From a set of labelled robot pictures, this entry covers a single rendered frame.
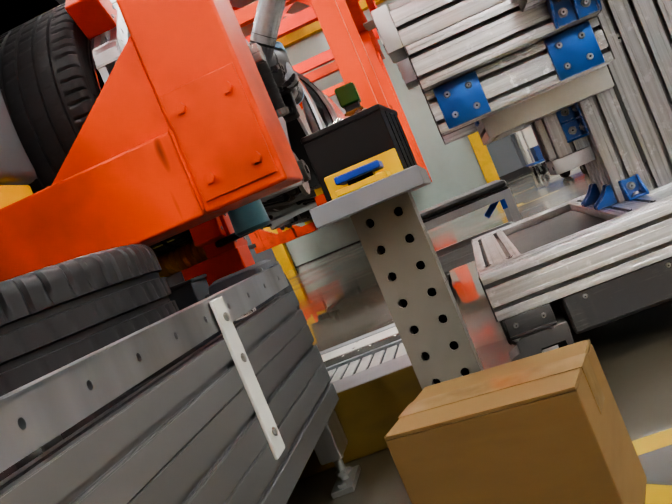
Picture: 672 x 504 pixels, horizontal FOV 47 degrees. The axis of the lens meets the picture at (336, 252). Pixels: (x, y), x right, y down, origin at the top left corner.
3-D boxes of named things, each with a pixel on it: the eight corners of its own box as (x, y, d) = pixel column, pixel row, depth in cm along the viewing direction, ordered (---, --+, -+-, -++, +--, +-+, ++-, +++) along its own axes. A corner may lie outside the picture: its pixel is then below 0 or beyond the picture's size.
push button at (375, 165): (345, 191, 118) (339, 178, 118) (387, 173, 117) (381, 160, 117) (338, 192, 111) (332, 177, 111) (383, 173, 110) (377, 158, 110)
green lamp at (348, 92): (343, 110, 152) (336, 91, 152) (362, 102, 152) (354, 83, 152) (341, 108, 148) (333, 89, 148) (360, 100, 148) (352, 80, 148)
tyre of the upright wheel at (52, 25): (94, 73, 235) (-56, -5, 171) (161, 41, 231) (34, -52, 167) (167, 274, 228) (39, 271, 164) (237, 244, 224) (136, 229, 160)
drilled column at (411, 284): (448, 434, 135) (357, 213, 134) (502, 414, 133) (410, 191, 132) (448, 454, 125) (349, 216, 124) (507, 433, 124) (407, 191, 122)
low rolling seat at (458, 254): (437, 302, 295) (403, 220, 294) (437, 289, 331) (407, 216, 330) (543, 260, 288) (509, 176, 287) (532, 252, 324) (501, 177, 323)
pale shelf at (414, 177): (352, 216, 154) (346, 202, 154) (431, 183, 151) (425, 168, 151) (316, 229, 111) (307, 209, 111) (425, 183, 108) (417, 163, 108)
